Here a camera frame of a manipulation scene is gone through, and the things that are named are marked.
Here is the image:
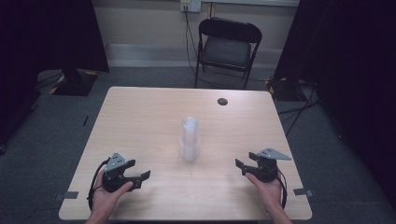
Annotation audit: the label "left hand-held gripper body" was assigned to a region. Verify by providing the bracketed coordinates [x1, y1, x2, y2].
[101, 151, 138, 193]

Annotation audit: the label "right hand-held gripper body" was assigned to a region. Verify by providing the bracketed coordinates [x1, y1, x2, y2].
[247, 147, 293, 184]

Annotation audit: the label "white plastic bottle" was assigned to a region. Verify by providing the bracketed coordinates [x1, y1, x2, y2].
[178, 116, 201, 163]

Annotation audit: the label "person's left hand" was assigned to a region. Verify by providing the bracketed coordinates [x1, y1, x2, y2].
[91, 170, 134, 220]

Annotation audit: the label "person's right hand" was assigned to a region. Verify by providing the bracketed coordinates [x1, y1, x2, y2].
[244, 172, 287, 217]

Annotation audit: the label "grey tape strip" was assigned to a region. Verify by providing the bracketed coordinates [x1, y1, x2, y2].
[53, 190, 79, 202]
[292, 188, 315, 198]

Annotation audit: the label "black stand base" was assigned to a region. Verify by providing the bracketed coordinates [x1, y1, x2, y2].
[49, 68, 100, 97]
[266, 76, 314, 103]

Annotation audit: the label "black folding chair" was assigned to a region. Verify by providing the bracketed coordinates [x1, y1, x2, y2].
[193, 17, 263, 91]

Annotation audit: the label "black curtain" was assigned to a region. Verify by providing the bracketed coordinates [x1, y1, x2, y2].
[0, 0, 110, 150]
[273, 0, 396, 209]

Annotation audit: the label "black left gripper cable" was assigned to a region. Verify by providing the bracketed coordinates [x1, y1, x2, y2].
[87, 157, 112, 212]

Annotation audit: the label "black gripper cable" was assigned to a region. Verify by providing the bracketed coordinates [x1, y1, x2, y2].
[87, 157, 112, 212]
[276, 168, 289, 210]

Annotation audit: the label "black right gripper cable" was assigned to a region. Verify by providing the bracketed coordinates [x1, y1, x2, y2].
[276, 168, 289, 210]

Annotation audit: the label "black floor cables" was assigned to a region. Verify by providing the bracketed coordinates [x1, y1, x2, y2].
[276, 81, 322, 138]

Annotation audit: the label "black power cable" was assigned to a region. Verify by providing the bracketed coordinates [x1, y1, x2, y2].
[184, 10, 200, 76]

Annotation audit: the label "white wall socket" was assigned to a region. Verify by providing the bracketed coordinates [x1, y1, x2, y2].
[179, 0, 203, 14]

